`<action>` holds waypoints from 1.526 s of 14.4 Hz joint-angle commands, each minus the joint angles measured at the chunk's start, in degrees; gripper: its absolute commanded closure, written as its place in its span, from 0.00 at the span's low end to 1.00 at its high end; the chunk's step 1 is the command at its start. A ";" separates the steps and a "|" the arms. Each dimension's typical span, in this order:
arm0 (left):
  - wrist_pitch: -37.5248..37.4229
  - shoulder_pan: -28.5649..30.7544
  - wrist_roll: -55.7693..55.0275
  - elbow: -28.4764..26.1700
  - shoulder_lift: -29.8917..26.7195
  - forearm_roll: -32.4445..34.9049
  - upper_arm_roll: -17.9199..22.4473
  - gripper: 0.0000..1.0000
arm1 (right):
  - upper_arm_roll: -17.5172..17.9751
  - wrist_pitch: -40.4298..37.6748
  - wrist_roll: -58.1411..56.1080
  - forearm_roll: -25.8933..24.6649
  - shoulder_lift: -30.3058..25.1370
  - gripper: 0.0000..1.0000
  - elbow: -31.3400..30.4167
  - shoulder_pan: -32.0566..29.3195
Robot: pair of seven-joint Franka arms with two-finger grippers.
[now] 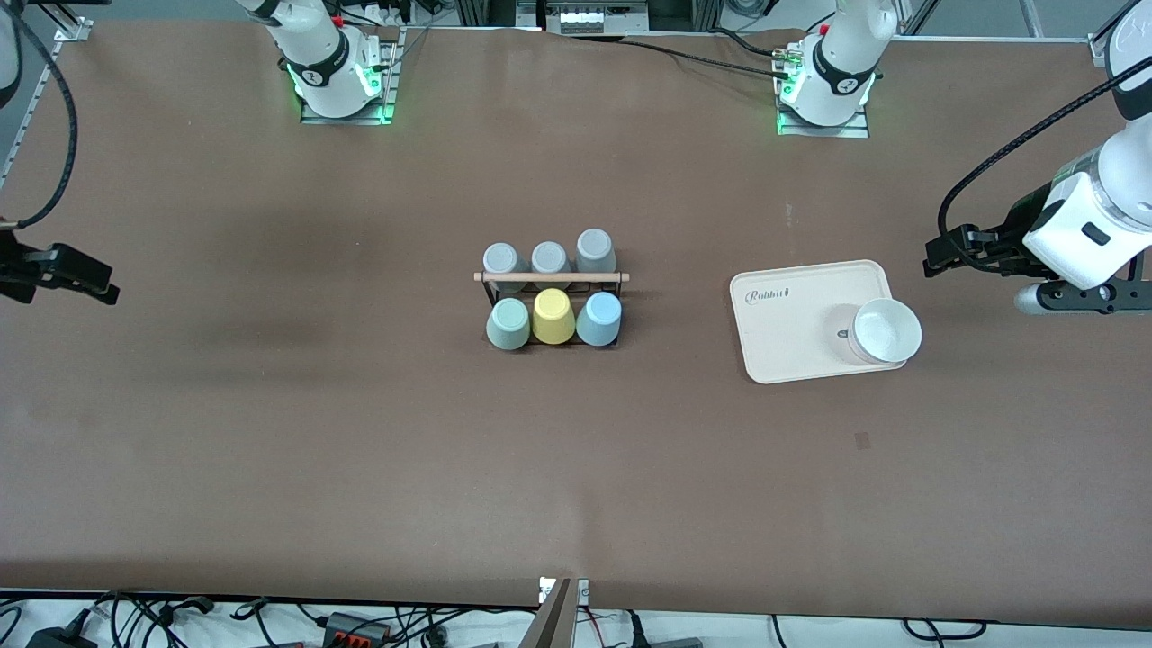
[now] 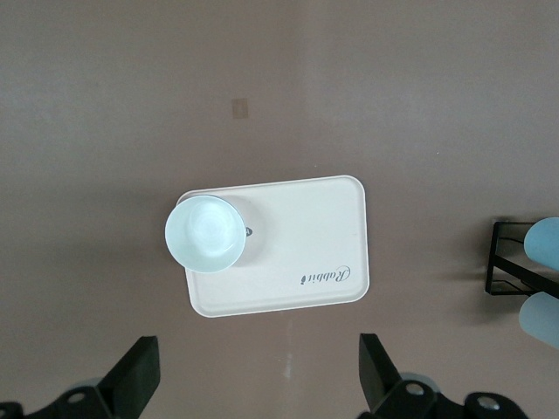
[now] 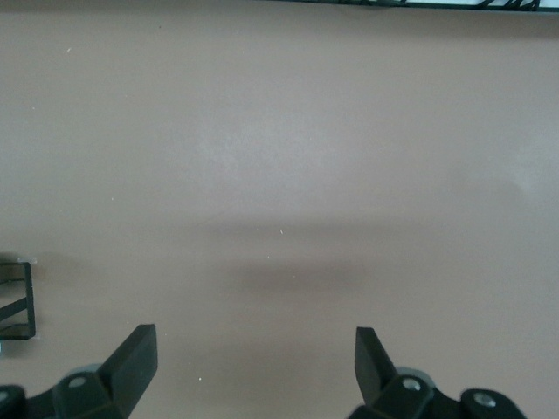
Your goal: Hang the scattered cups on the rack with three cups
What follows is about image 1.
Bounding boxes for light blue cup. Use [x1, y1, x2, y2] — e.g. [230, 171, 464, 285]
[575, 291, 624, 348]

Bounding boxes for pale green cup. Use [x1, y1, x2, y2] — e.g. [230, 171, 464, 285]
[486, 297, 532, 352]

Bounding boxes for white bowl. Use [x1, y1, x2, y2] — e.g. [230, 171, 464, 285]
[826, 297, 923, 367]

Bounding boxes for beige tray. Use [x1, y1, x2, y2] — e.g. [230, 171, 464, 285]
[729, 259, 910, 385]

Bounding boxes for grey cup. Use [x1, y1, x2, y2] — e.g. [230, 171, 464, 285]
[531, 241, 573, 291]
[482, 243, 530, 294]
[574, 229, 619, 275]

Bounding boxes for black power adapter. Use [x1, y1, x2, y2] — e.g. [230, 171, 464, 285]
[25, 625, 98, 648]

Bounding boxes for yellow cup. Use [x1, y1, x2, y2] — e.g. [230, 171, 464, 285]
[532, 288, 579, 346]

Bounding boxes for black box orange connectors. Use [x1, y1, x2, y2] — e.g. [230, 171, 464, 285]
[322, 610, 394, 647]

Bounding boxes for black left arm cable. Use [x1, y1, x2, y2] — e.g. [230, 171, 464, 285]
[936, 58, 1152, 271]

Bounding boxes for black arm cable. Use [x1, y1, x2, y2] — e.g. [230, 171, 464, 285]
[0, 0, 80, 230]
[936, 58, 1152, 271]

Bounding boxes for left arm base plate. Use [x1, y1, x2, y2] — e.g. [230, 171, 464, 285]
[776, 36, 871, 139]

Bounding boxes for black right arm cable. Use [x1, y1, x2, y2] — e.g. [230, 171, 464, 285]
[0, 0, 80, 230]

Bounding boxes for short black table cable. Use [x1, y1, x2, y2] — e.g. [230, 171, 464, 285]
[711, 29, 788, 59]

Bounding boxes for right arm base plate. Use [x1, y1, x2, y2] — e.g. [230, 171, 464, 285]
[300, 27, 401, 125]

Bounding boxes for long black table cable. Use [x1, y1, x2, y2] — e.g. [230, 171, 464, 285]
[616, 38, 793, 77]

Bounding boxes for black cable tangle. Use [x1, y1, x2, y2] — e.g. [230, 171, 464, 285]
[0, 589, 217, 648]

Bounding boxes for black wire cup rack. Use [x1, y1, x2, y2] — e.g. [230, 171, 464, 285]
[473, 270, 631, 349]

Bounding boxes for black cable loop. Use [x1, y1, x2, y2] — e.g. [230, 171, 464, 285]
[903, 617, 988, 642]

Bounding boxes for small white bracket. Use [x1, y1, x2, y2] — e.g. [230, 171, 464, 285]
[538, 576, 590, 606]

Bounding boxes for grey camera mount wedge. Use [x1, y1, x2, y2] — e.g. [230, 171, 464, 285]
[520, 578, 577, 648]

